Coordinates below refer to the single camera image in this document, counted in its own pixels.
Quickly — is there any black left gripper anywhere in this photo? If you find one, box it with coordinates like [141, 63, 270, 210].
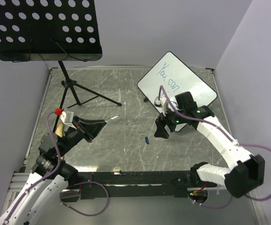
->
[57, 114, 106, 157]

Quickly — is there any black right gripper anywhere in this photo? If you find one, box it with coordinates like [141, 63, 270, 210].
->
[154, 104, 186, 139]

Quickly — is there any white whiteboard black frame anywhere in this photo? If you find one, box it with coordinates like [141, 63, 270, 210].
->
[137, 52, 218, 128]

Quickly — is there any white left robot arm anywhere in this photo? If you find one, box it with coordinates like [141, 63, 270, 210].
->
[0, 116, 108, 225]

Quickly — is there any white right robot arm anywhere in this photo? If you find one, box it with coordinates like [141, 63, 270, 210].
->
[154, 91, 265, 198]

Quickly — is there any black perforated music stand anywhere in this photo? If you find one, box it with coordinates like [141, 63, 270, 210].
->
[0, 0, 122, 129]

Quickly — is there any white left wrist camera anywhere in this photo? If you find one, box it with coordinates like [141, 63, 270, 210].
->
[56, 109, 76, 130]

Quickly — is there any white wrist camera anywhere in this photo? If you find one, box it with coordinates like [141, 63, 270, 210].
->
[56, 109, 76, 130]
[154, 97, 169, 116]

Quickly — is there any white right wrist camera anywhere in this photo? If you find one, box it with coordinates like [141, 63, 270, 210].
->
[154, 97, 169, 116]

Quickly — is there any beige wooden handle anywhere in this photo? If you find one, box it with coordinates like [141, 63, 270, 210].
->
[54, 119, 64, 137]

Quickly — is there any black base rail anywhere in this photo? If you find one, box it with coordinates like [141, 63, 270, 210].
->
[68, 171, 217, 200]

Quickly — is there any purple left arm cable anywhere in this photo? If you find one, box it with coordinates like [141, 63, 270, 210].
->
[0, 111, 110, 225]

